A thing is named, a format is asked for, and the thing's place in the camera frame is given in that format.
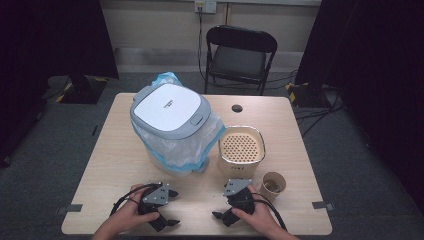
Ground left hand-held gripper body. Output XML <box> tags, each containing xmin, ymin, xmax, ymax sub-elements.
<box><xmin>137</xmin><ymin>182</ymin><xmax>171</xmax><ymax>216</ymax></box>

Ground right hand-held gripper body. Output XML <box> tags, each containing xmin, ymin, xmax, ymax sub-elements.
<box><xmin>222</xmin><ymin>178</ymin><xmax>256</xmax><ymax>215</ymax></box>

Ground brown paper cup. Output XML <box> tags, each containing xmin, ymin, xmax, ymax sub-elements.
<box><xmin>258</xmin><ymin>171</ymin><xmax>287</xmax><ymax>203</ymax></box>

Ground beige bin with strainer top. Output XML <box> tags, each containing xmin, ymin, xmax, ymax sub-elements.
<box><xmin>217</xmin><ymin>125</ymin><xmax>267</xmax><ymax>180</ymax></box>

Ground person's left hand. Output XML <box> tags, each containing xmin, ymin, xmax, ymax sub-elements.
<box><xmin>108</xmin><ymin>183</ymin><xmax>161</xmax><ymax>235</ymax></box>

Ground person's right hand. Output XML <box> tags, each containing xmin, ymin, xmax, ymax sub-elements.
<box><xmin>231</xmin><ymin>184</ymin><xmax>288</xmax><ymax>239</ymax></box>

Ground white lidded trash bin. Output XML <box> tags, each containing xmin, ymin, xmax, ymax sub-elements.
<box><xmin>131</xmin><ymin>71</ymin><xmax>227</xmax><ymax>175</ymax></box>

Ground grey tape strip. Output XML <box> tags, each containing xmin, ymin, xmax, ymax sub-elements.
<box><xmin>311</xmin><ymin>200</ymin><xmax>336</xmax><ymax>212</ymax></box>
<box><xmin>56</xmin><ymin>203</ymin><xmax>84</xmax><ymax>216</ymax></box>

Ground black folding chair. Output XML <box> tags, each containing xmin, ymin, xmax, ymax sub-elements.
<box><xmin>203</xmin><ymin>24</ymin><xmax>279</xmax><ymax>96</ymax></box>

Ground black curtain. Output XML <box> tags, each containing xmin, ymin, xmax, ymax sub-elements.
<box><xmin>294</xmin><ymin>0</ymin><xmax>424</xmax><ymax>214</ymax></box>
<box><xmin>0</xmin><ymin>0</ymin><xmax>120</xmax><ymax>168</ymax></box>

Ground left hand-held gripper black cable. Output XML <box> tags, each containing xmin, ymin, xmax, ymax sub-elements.
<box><xmin>109</xmin><ymin>182</ymin><xmax>163</xmax><ymax>218</ymax></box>

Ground black floor cables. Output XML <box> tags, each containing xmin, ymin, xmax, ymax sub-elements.
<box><xmin>293</xmin><ymin>94</ymin><xmax>345</xmax><ymax>138</ymax></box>

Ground black wall outlet cable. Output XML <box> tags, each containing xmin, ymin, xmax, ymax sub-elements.
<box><xmin>197</xmin><ymin>8</ymin><xmax>208</xmax><ymax>82</ymax></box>

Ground white wall outlet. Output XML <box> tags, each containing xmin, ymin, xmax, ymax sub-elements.
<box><xmin>194</xmin><ymin>0</ymin><xmax>218</xmax><ymax>15</ymax></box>

